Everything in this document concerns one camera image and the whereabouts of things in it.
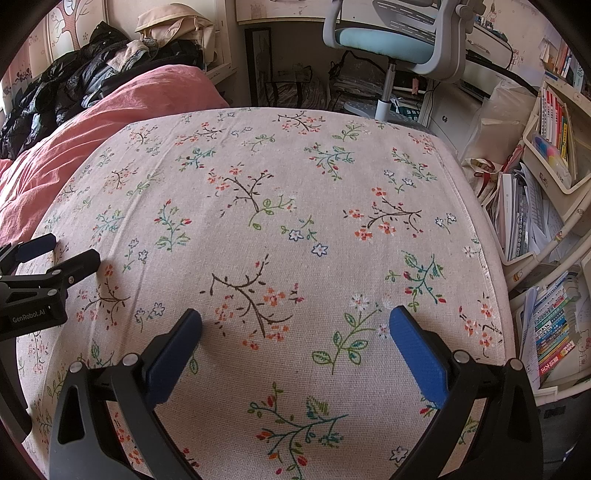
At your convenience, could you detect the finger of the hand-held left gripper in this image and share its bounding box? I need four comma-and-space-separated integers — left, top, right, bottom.
0, 233, 57, 271
0, 249, 101, 301

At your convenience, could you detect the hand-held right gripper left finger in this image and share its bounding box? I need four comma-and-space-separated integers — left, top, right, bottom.
48, 308, 204, 480

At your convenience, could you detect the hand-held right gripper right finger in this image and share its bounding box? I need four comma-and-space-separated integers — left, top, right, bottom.
389, 305, 543, 480

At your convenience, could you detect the floral table cloth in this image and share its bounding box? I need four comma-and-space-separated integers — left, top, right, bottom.
16, 106, 518, 480

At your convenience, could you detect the stack of colourful books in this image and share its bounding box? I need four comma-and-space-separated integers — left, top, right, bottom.
531, 272, 583, 388

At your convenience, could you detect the pink blanket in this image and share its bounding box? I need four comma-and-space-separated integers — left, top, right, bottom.
0, 65, 230, 245

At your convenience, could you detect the black puffer jacket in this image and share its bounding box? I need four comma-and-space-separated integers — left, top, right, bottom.
0, 23, 139, 160

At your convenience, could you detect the pile of papers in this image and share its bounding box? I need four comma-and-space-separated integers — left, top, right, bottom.
485, 161, 564, 264

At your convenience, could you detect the grey denim garment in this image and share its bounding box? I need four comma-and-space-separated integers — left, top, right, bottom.
102, 39, 153, 79

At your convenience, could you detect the white bookshelf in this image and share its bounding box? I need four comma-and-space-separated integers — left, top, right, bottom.
485, 78, 591, 398

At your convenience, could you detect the tree painted white panel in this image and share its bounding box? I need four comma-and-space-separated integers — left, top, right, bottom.
44, 0, 109, 56

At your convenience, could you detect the black garment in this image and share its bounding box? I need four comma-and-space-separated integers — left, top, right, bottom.
152, 39, 206, 70

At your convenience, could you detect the white plastic bag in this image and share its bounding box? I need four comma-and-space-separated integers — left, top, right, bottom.
480, 80, 539, 162

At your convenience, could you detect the beige fabric bag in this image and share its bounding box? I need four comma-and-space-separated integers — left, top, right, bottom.
135, 2, 218, 51

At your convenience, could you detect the black framed board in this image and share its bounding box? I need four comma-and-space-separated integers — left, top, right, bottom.
244, 27, 273, 109

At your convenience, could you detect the row of upright books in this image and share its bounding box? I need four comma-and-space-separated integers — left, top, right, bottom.
540, 88, 573, 162

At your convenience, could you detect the grey blue desk chair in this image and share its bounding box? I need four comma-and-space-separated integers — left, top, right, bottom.
322, 0, 491, 123

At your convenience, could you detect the white desk with drawers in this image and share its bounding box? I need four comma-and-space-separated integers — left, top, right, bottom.
233, 0, 541, 139

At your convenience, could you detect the tote bag with red handles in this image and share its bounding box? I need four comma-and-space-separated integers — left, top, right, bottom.
462, 157, 509, 204

